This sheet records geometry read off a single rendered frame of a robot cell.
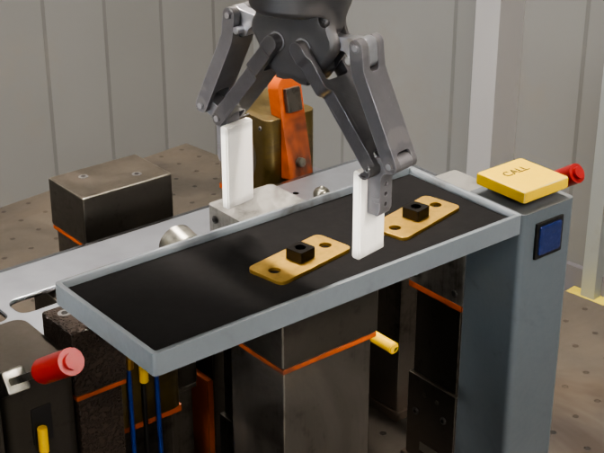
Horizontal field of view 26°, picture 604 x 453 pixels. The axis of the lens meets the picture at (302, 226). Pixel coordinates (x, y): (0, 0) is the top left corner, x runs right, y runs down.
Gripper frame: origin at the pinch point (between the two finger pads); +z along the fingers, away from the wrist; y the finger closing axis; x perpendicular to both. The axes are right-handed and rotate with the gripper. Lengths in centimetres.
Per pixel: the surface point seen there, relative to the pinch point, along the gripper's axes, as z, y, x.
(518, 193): 4.4, 5.0, 23.3
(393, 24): 61, -154, 210
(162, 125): 95, -212, 175
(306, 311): 4.7, 5.1, -5.0
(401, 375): 44, -22, 43
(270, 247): 4.1, -3.3, 0.2
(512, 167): 4.1, 1.8, 27.4
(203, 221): 20.1, -36.2, 23.7
